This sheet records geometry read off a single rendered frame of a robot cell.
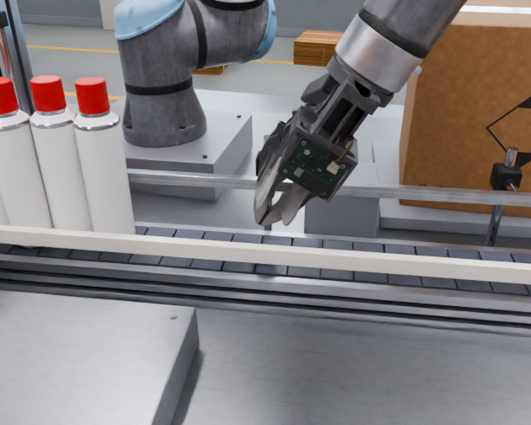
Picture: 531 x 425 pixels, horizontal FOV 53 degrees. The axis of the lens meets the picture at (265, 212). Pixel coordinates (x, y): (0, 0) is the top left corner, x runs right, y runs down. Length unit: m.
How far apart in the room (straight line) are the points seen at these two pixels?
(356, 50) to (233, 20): 0.45
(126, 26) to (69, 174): 0.32
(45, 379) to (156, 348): 0.10
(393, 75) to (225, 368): 0.34
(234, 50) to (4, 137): 0.44
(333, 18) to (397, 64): 5.48
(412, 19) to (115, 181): 0.37
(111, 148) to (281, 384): 0.32
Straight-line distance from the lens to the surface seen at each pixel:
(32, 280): 0.72
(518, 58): 0.78
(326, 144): 0.51
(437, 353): 0.63
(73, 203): 0.69
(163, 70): 0.91
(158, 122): 0.93
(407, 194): 0.65
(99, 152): 0.63
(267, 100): 1.36
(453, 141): 0.81
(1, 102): 0.66
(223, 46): 0.94
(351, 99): 0.50
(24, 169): 0.68
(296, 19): 6.05
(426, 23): 0.50
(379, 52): 0.50
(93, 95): 0.62
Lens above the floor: 1.25
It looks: 30 degrees down
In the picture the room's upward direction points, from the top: straight up
